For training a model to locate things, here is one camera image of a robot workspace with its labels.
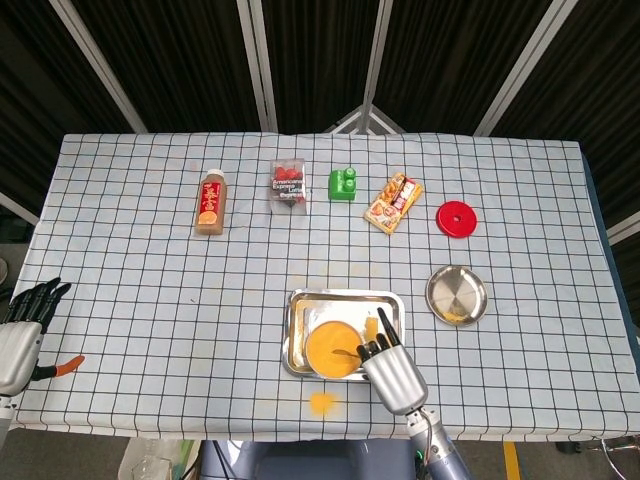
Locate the yellow snack package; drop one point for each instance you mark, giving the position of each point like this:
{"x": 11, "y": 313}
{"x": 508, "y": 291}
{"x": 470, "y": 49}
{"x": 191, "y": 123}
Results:
{"x": 392, "y": 205}

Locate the clear plastic capsule box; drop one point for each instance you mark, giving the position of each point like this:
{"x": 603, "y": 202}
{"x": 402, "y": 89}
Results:
{"x": 288, "y": 187}

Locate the green toy building block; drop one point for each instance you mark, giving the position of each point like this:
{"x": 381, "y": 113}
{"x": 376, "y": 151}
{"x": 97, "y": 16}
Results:
{"x": 342, "y": 187}

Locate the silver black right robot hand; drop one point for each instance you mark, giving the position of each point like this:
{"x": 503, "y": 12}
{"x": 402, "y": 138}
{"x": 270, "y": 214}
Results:
{"x": 397, "y": 380}

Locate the metal spoon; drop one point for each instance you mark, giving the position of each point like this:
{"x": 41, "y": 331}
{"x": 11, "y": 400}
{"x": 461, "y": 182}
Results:
{"x": 345, "y": 354}

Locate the white black checkered tablecloth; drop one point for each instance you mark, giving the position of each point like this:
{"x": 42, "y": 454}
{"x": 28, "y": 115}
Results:
{"x": 150, "y": 300}

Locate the orange powder pile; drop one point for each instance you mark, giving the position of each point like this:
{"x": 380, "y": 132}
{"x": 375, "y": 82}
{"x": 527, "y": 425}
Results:
{"x": 324, "y": 402}

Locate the white screen frame post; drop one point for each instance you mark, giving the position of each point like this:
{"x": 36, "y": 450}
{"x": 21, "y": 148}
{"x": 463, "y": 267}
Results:
{"x": 375, "y": 65}
{"x": 520, "y": 70}
{"x": 20, "y": 210}
{"x": 260, "y": 65}
{"x": 97, "y": 65}
{"x": 625, "y": 227}

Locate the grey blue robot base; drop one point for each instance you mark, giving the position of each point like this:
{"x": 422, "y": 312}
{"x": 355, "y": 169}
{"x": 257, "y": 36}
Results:
{"x": 310, "y": 462}

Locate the rectangular steel tray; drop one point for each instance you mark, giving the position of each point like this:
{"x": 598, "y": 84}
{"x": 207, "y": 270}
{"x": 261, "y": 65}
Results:
{"x": 340, "y": 306}

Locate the white bowl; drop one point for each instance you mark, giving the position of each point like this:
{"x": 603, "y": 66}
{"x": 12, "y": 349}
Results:
{"x": 332, "y": 378}

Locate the clear plastic bag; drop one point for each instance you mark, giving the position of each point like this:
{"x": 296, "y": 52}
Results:
{"x": 150, "y": 462}

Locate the brown juice bottle red label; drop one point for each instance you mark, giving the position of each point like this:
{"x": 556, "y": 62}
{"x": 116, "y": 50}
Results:
{"x": 211, "y": 200}

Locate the round steel plate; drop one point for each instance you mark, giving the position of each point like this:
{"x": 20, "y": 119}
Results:
{"x": 457, "y": 295}

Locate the red round plastic disc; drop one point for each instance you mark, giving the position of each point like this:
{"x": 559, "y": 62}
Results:
{"x": 465, "y": 222}

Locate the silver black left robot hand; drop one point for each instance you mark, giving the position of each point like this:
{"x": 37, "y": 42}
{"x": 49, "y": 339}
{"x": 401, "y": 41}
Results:
{"x": 17, "y": 352}

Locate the white triangular screen foot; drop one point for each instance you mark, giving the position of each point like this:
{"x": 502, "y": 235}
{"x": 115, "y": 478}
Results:
{"x": 372, "y": 117}

